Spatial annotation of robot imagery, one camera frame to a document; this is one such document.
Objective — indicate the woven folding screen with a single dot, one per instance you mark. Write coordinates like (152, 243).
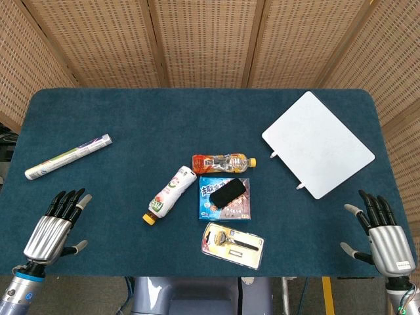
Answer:
(203, 42)

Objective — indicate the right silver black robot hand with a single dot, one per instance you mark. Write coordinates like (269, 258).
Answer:
(390, 244)

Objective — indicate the white peach tea bottle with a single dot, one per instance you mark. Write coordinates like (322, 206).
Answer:
(172, 193)

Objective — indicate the black sponge pad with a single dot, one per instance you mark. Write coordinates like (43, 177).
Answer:
(227, 193)

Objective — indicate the grey robot torso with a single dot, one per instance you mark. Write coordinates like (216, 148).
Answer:
(197, 295)

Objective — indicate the yellow razor blister pack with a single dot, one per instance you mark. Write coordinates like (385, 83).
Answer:
(234, 246)

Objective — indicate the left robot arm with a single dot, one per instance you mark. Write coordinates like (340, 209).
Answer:
(19, 290)

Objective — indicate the blue cookie box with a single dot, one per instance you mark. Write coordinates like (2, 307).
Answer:
(206, 203)

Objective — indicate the white magnetic board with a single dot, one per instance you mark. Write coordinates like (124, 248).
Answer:
(320, 144)

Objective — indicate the clear orange label bottle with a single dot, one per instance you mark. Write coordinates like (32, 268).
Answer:
(220, 163)

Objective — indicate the dark blue table cloth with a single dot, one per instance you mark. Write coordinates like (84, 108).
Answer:
(147, 124)

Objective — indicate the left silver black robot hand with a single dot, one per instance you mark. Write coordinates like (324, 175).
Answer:
(49, 234)

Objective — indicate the white silver toothpaste tube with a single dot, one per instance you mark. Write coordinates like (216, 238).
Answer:
(67, 157)

